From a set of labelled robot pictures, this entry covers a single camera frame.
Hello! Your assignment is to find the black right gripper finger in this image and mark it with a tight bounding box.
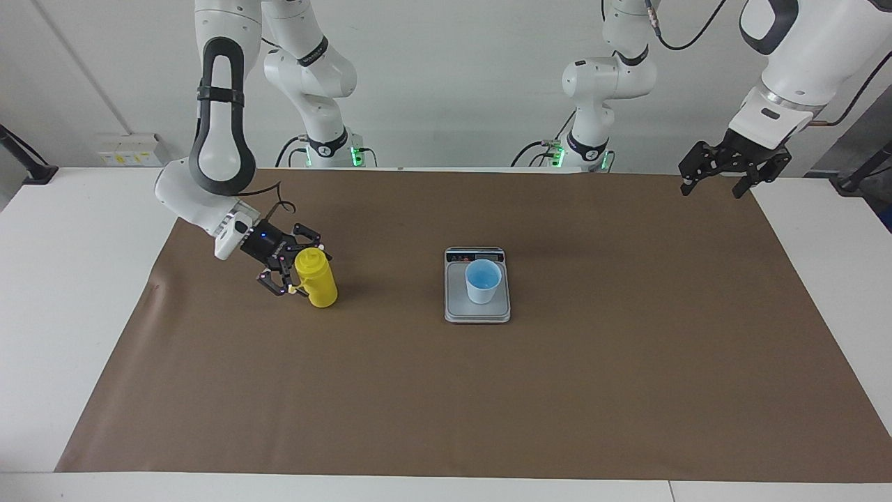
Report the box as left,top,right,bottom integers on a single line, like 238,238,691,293
293,225,334,260
256,259,307,297

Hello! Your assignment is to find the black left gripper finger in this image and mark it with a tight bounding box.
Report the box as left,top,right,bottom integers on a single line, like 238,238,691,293
732,167,785,199
679,143,712,197

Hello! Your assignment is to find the yellow squeeze bottle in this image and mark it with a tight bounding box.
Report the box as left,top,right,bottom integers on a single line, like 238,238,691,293
293,246,339,309

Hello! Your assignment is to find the light blue plastic cup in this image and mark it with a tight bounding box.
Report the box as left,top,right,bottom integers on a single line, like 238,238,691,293
465,259,502,305

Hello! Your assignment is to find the silver digital kitchen scale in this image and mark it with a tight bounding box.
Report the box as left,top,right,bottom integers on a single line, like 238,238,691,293
444,246,512,325

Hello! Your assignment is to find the brown table mat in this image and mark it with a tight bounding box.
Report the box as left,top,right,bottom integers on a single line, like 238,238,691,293
54,167,892,483

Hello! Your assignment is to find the black clamp stand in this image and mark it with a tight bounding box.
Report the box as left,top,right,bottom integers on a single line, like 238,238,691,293
829,139,892,195
0,124,59,185

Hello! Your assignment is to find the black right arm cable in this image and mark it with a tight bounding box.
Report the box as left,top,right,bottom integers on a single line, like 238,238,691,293
240,180,298,218

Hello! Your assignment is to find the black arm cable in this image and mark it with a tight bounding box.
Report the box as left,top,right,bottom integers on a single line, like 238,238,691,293
645,0,892,128
240,180,298,218

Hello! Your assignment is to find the black base cable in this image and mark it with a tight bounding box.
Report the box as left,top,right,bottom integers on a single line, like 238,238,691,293
275,136,311,168
511,139,558,168

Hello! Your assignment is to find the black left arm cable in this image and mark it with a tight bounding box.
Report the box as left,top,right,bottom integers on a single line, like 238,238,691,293
645,0,892,128

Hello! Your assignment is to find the white wall socket box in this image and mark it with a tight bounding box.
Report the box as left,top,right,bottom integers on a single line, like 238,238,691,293
96,133,163,167

